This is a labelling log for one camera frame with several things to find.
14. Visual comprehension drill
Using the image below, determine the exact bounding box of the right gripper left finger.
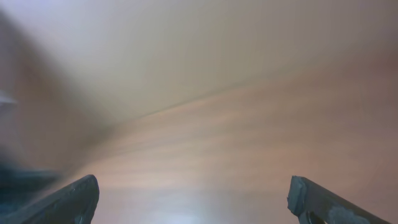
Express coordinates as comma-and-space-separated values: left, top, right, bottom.
1, 175, 100, 224

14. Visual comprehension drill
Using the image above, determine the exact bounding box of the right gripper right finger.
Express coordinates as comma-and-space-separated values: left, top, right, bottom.
287, 175, 389, 224

